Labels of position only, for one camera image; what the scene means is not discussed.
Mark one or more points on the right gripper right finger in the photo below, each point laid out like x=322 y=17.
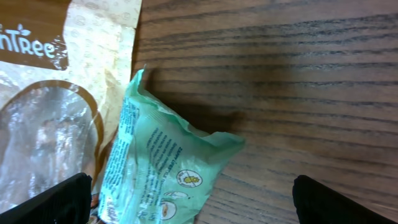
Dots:
x=315 y=203

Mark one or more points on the brown snack bag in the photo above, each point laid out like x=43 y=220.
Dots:
x=65 y=65

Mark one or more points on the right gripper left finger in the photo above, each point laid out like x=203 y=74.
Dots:
x=68 y=202

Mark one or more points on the teal wet wipes pack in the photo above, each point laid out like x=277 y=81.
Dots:
x=161 y=169

